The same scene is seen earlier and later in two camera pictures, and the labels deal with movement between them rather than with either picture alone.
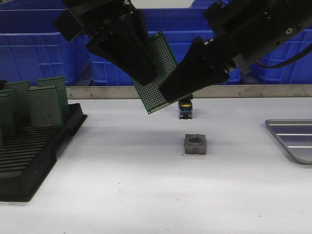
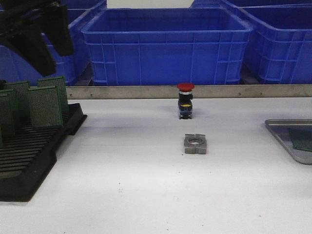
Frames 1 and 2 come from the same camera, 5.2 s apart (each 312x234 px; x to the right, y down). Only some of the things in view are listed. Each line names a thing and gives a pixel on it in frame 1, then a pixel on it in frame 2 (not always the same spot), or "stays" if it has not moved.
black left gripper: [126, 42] to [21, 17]
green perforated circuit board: [22, 97] stays
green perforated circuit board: [45, 107] stays
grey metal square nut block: [195, 144] stays
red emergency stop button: [185, 109] stays
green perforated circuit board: [8, 111] stays
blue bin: [201, 6] to [258, 5]
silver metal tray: [296, 134] stays
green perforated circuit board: [165, 61] to [301, 137]
